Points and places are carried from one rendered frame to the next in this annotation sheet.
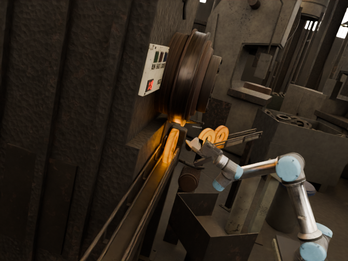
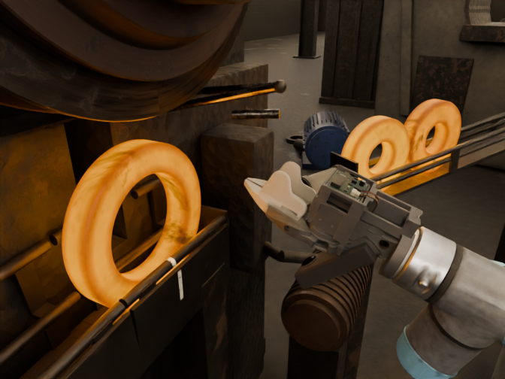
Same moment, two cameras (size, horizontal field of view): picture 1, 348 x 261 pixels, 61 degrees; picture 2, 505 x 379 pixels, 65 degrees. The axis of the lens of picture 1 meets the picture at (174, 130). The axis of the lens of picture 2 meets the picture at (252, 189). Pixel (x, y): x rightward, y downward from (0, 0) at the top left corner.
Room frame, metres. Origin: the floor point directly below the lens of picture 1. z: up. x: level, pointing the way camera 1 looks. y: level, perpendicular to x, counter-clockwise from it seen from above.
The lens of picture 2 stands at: (1.16, -0.25, 0.97)
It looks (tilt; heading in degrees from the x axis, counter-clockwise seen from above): 25 degrees down; 20
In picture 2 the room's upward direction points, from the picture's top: straight up
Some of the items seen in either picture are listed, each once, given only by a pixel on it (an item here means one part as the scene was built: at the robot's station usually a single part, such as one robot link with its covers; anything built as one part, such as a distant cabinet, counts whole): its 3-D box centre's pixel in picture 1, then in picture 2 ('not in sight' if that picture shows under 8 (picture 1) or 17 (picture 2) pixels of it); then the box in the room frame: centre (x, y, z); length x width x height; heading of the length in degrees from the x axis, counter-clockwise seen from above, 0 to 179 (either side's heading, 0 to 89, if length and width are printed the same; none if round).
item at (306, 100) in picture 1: (305, 120); not in sight; (5.37, -2.26, 0.55); 1.10 x 0.53 x 1.10; 14
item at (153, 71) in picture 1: (155, 69); not in sight; (1.16, 0.13, 1.15); 0.26 x 0.02 x 0.18; 174
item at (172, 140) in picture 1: (170, 145); (143, 223); (1.48, -0.01, 0.75); 0.18 x 0.03 x 0.18; 173
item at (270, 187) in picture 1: (264, 201); not in sight; (2.08, -0.81, 0.31); 0.24 x 0.16 x 0.62; 174
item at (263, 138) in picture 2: (173, 145); (237, 198); (1.72, -0.02, 0.68); 0.11 x 0.08 x 0.24; 84
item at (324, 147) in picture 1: (291, 146); not in sight; (3.79, -1.54, 0.39); 1.03 x 0.83 x 0.77; 99
